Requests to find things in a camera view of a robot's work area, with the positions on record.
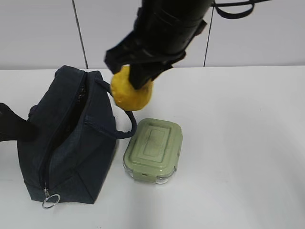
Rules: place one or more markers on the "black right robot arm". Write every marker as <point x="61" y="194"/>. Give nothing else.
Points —
<point x="162" y="31"/>

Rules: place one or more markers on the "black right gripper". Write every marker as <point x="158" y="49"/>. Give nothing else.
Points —
<point x="146" y="63"/>

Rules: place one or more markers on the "yellow toy pumpkin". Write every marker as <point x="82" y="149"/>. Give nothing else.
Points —
<point x="124" y="94"/>

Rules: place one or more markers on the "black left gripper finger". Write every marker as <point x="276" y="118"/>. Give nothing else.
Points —
<point x="15" y="128"/>

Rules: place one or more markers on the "green lid glass food container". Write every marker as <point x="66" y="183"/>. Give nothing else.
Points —
<point x="153" y="153"/>

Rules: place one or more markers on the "dark blue fabric lunch bag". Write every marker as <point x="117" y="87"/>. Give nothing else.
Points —
<point x="72" y="154"/>

